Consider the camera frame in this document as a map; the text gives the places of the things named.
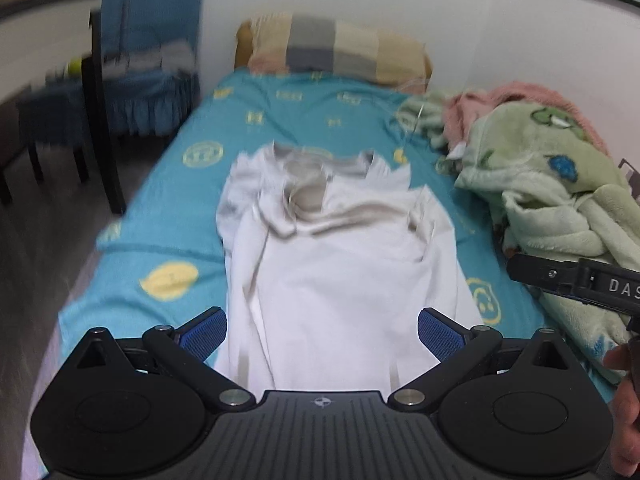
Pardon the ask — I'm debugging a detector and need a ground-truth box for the white long-sleeve shirt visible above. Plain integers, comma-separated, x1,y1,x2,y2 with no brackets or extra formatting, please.
215,144,482,396

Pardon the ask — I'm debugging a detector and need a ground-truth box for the plaid beige grey pillow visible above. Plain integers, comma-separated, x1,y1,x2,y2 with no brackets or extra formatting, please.
234,13,433,93

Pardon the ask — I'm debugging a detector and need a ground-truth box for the black table leg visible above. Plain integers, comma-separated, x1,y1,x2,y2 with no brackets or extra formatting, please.
81,10,127,216

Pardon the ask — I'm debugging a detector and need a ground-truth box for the white table top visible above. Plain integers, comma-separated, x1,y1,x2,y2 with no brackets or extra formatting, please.
0,0,102,101

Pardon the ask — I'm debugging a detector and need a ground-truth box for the green fleece blanket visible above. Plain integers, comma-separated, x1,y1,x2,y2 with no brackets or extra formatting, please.
390,92,639,388

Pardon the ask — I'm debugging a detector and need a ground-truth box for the grey cloth on chair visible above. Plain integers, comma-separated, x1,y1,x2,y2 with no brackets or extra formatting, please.
102,40,196,79

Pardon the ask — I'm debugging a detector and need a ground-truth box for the person's right hand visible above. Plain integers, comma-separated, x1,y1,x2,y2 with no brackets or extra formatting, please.
603,344,640,478

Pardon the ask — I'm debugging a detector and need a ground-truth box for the blue covered chair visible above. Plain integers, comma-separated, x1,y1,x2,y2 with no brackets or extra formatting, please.
19,0,207,187

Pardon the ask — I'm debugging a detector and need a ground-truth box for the pink fleece blanket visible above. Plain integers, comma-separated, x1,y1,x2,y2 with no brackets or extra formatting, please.
442,81,610,155

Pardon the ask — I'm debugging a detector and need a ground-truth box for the teal patterned bed sheet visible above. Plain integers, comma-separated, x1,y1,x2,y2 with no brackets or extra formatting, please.
56,66,616,403

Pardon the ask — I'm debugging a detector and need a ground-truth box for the white charging cable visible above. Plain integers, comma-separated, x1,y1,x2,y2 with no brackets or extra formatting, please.
380,77,452,141

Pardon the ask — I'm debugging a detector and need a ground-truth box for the green yellow plush toy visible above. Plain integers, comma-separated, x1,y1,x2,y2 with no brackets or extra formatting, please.
66,58,82,78

